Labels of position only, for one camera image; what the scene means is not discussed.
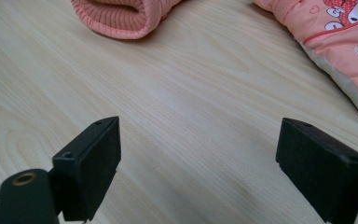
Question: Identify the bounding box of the pink ski glove cartoon print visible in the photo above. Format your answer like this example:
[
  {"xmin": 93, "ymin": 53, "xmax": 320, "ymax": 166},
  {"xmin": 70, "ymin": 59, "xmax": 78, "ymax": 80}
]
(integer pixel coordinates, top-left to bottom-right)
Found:
[{"xmin": 253, "ymin": 0, "xmax": 358, "ymax": 124}]

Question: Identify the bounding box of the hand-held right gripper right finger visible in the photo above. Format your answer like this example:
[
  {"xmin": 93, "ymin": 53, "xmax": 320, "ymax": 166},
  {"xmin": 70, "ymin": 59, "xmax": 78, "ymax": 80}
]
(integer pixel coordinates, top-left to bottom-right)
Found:
[{"xmin": 275, "ymin": 117, "xmax": 358, "ymax": 224}]

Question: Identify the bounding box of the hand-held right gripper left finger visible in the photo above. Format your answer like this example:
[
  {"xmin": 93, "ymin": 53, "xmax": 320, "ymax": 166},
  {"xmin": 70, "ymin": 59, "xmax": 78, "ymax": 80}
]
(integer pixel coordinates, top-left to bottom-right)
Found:
[{"xmin": 51, "ymin": 116, "xmax": 122, "ymax": 222}]

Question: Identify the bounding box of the pink ski glove grey palm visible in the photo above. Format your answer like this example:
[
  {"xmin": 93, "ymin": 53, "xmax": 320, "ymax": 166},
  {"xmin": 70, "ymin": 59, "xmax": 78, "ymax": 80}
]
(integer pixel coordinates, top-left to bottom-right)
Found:
[{"xmin": 71, "ymin": 0, "xmax": 185, "ymax": 40}]

